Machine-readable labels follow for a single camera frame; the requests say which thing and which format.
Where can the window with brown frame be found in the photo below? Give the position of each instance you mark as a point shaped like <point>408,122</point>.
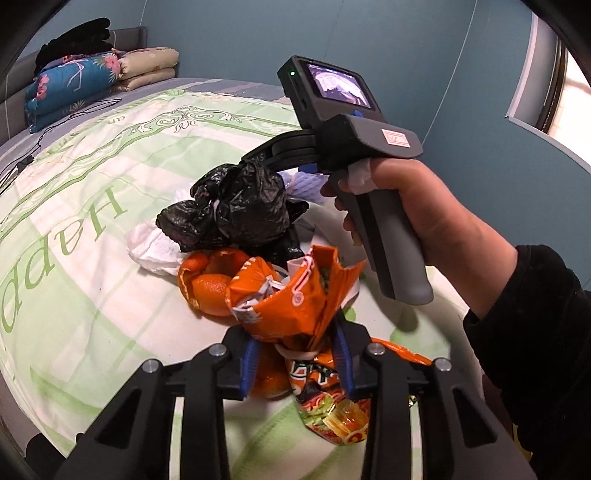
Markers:
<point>572,106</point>

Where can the black plastic bag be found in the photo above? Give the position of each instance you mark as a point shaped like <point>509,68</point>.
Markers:
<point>240,203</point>

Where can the green patterned quilt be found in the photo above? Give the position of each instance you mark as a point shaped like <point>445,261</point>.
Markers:
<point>92,277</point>

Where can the person's right forearm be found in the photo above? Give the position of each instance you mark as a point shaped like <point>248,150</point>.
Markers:
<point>531,332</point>

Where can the white tissue bundle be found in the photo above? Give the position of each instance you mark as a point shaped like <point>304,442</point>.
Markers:
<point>152,251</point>

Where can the orange snack packet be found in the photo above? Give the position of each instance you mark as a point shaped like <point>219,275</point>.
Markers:
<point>286,304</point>

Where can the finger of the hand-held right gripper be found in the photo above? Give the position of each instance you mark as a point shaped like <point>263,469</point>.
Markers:
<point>300,164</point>
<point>286,145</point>

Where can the purple foam fruit net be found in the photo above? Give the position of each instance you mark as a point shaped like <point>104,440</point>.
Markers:
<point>304,187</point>

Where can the black charger adapter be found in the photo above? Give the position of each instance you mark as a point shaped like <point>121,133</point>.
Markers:
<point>24,162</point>

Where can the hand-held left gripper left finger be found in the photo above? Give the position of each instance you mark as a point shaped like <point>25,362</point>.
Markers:
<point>248,369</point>

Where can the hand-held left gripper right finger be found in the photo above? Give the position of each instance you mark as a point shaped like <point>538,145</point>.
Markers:
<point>344,364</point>

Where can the striped bed sheet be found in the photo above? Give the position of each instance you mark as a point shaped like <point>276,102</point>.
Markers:
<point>207,85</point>

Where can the blue floral folded quilt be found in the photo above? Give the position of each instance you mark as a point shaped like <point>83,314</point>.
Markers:
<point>69,87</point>

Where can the beige folded quilt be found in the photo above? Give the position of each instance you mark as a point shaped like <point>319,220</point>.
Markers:
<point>147,64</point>

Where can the black folded clothes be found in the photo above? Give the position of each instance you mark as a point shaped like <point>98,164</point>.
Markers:
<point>69,41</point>

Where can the person's right hand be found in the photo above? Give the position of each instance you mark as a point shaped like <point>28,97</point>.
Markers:
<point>438,217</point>

